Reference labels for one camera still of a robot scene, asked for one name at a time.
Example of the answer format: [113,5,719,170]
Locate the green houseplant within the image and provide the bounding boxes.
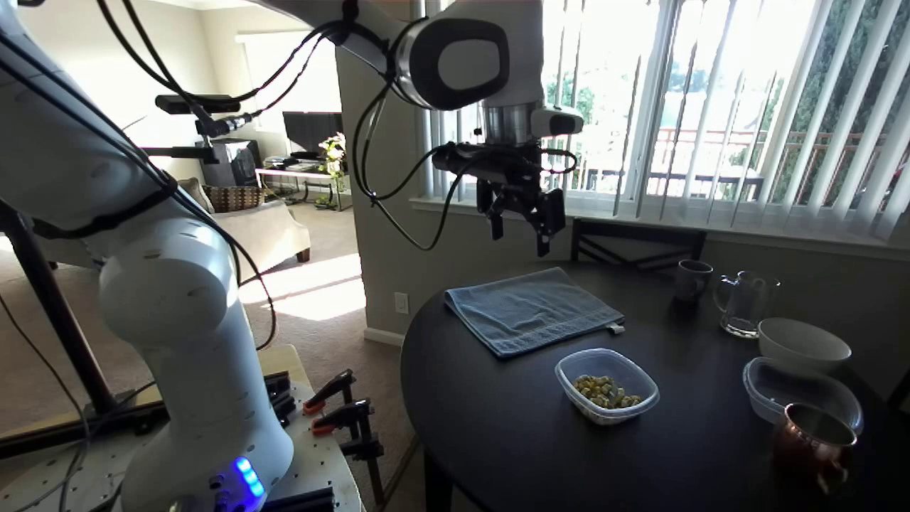
[315,130,354,214]

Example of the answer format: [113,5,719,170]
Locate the clear plastic bowl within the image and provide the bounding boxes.
[551,345,664,429]

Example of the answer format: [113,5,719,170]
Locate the black orange-handled clamp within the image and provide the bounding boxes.
[301,366,358,417]
[310,395,391,510]

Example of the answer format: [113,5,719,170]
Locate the black monitor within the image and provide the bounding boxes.
[281,109,344,154]

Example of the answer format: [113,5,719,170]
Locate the copper mug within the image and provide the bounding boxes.
[773,400,861,494]

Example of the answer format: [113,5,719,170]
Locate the clear glass mug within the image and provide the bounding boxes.
[711,267,785,341]

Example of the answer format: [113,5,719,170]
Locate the blue towel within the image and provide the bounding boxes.
[442,265,628,361]

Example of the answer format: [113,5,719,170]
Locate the black wooden chair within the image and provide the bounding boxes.
[568,220,709,274]

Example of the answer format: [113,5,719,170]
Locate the beige ottoman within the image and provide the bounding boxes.
[211,198,312,278]

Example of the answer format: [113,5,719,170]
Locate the white vertical window blinds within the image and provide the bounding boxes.
[422,0,910,251]

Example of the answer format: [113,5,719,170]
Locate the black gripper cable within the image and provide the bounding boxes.
[351,82,469,257]

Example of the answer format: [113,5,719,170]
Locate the dark ceramic mug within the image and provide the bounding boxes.
[671,257,716,308]

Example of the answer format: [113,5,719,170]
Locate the white ceramic bowl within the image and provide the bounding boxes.
[753,316,857,376]

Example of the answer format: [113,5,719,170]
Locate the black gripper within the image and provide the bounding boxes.
[476,167,568,258]

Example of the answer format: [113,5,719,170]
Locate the robot mounting table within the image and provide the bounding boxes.
[0,345,368,512]

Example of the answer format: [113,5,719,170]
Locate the clear lidded plastic container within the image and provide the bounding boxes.
[739,356,868,437]

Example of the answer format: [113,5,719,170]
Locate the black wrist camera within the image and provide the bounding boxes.
[432,139,521,180]

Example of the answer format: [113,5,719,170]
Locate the yellow food pieces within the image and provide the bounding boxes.
[575,372,644,412]

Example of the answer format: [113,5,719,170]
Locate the black camera on stand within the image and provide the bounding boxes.
[155,92,244,142]

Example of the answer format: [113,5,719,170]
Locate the black tripod stand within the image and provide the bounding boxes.
[0,203,173,459]

